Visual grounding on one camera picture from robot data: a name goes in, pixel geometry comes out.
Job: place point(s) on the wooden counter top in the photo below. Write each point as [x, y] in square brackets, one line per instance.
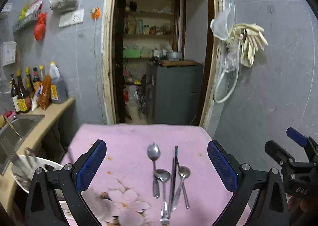
[32, 140]

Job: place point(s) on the large steel spoon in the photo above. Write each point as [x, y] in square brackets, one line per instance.
[154, 154]

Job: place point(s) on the blue tipped steel chopstick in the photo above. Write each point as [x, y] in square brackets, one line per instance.
[173, 181]

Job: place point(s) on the grey cabinet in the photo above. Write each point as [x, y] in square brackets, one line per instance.
[172, 93]

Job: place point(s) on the steel sink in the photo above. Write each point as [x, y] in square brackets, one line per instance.
[10, 141]

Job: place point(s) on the red plastic bag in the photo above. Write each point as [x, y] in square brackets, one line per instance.
[40, 28]

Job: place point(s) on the wooden board on cabinet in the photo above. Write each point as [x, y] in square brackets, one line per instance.
[168, 63]

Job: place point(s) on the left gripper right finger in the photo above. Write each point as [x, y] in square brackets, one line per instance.
[227, 167]

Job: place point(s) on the clear plastic bag on door frame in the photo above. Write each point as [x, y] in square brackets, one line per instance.
[218, 25]

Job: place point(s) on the brown sauce pouch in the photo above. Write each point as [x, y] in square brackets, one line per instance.
[45, 93]

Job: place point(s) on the right hand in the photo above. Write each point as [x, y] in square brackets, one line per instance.
[305, 205]

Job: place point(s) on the white wall socket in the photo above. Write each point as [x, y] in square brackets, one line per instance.
[71, 18]

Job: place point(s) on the dark wooden door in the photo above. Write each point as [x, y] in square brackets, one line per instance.
[117, 60]

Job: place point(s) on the green box on shelf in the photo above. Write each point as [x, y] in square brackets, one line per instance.
[131, 53]

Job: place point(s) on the dark soy sauce bottle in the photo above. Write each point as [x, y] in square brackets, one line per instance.
[24, 100]

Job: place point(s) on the steel pot on cabinet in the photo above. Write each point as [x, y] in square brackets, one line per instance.
[174, 56]

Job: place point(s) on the pink floral table cloth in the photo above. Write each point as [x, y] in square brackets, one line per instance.
[121, 191]

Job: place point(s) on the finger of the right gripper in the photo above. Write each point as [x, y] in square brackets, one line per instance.
[297, 137]

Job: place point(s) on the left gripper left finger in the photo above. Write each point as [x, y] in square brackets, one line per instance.
[88, 164]

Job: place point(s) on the white wall box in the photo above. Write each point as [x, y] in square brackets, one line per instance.
[9, 53]

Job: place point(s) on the grey wall shelf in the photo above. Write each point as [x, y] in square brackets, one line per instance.
[27, 21]

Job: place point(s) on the orange wall hook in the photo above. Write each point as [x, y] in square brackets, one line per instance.
[95, 13]

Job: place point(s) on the large vinegar jug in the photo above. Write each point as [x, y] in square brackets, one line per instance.
[58, 87]

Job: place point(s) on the cream rubber gloves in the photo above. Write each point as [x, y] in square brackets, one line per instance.
[252, 39]

